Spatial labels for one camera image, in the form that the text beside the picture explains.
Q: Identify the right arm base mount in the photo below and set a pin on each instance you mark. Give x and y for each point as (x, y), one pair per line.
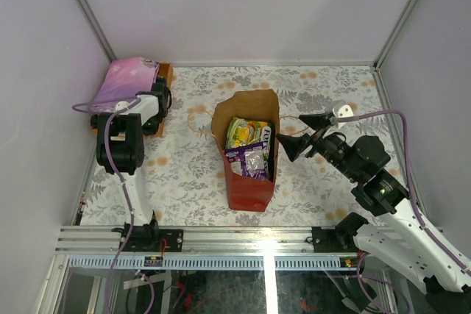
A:
(332, 240)

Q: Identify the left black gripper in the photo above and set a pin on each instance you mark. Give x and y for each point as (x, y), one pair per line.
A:
(162, 92)

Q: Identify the red paper bag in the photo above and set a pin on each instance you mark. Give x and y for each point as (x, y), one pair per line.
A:
(245, 193)

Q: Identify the aluminium frame rail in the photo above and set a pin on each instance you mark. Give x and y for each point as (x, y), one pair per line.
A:
(204, 248)

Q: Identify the green Fox's candy bag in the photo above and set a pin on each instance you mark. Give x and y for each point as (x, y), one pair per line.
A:
(243, 132)

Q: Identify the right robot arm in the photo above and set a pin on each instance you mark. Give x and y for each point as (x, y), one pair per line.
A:
(427, 259)

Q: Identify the purple Fox's candy bag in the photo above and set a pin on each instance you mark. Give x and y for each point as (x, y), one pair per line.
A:
(248, 161)

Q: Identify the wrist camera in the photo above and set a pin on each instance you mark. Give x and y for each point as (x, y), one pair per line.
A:
(341, 109)
(127, 103)

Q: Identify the wooden organizer tray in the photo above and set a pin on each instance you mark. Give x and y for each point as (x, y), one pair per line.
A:
(165, 72)

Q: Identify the folded purple cloth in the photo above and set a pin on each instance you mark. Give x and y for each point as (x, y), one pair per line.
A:
(124, 79)

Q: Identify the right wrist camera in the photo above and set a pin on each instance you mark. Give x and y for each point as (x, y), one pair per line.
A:
(341, 109)

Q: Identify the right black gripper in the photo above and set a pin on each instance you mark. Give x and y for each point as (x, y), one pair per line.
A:
(294, 145)

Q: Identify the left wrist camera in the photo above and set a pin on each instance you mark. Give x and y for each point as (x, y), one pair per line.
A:
(127, 103)

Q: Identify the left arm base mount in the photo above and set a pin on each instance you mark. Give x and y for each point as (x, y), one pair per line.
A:
(151, 238)

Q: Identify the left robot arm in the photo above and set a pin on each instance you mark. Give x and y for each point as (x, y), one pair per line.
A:
(121, 125)

